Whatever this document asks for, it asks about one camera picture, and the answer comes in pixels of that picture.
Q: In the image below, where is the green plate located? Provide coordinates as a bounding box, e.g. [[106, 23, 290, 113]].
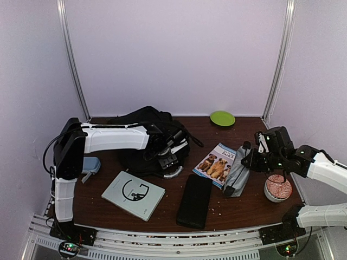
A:
[[210, 110, 236, 127]]

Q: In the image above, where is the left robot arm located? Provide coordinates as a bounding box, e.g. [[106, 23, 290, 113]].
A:
[[46, 118, 188, 241]]

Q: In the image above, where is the dog picture book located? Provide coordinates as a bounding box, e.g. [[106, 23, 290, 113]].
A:
[[192, 143, 236, 189]]

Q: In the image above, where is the front aluminium rail base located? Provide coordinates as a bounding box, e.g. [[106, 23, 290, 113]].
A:
[[19, 214, 337, 259]]

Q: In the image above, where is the red patterned white bowl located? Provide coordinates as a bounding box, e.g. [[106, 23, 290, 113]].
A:
[[264, 174, 293, 203]]

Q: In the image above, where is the right aluminium frame post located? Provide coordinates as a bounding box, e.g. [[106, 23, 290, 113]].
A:
[[262, 0, 297, 127]]

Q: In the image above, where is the black flat case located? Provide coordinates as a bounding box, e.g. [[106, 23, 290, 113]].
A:
[[176, 174, 213, 230]]

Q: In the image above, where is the light blue zipper case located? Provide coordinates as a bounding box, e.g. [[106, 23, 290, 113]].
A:
[[81, 157, 101, 184]]

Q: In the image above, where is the grey pencil pouch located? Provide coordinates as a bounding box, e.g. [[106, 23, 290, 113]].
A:
[[223, 141, 251, 198]]

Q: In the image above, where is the grey book with G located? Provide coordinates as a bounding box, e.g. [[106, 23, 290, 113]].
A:
[[101, 171, 165, 222]]

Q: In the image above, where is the black student bag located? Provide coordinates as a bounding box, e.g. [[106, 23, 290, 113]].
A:
[[107, 106, 204, 179]]

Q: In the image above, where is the aluminium frame post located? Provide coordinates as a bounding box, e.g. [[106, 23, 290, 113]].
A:
[[56, 0, 91, 122], [262, 0, 297, 127]]

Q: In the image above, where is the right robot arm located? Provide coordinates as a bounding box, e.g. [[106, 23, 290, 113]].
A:
[[241, 145, 346, 239]]

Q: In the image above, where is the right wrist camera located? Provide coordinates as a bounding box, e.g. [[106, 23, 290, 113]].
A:
[[255, 126, 295, 153]]

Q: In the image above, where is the left aluminium frame post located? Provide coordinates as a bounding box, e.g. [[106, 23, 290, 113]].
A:
[[56, 0, 91, 122]]

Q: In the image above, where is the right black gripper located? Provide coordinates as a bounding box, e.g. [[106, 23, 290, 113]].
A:
[[242, 148, 285, 173]]

